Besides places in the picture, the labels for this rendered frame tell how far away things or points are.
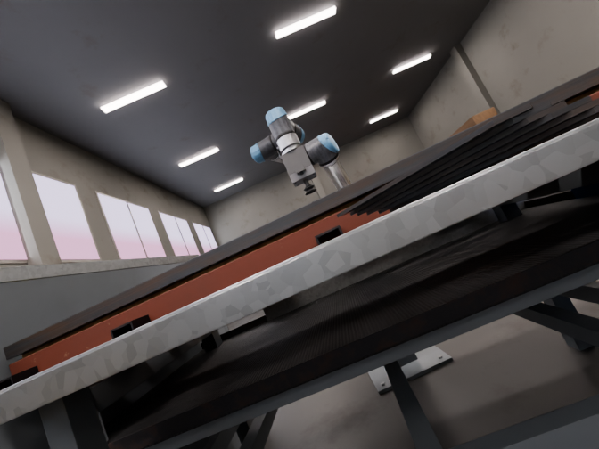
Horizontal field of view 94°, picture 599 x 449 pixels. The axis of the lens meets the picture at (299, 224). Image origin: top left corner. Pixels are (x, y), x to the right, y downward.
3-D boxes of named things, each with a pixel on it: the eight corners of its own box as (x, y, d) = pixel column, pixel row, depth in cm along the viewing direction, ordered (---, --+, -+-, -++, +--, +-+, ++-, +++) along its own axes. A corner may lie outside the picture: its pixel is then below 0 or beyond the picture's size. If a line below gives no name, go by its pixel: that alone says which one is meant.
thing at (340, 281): (562, 257, 120) (521, 185, 124) (289, 371, 132) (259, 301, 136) (554, 257, 124) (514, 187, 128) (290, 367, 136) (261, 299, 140)
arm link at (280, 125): (288, 110, 102) (277, 102, 94) (300, 136, 100) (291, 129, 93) (271, 122, 105) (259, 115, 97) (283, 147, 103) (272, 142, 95)
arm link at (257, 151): (291, 156, 156) (243, 142, 111) (307, 146, 152) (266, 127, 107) (299, 175, 156) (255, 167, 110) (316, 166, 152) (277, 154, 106)
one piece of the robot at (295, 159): (272, 144, 92) (292, 188, 90) (297, 132, 91) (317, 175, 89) (278, 153, 101) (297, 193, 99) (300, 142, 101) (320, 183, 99)
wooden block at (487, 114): (504, 123, 68) (494, 106, 68) (481, 134, 68) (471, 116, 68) (476, 142, 79) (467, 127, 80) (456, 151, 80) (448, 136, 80)
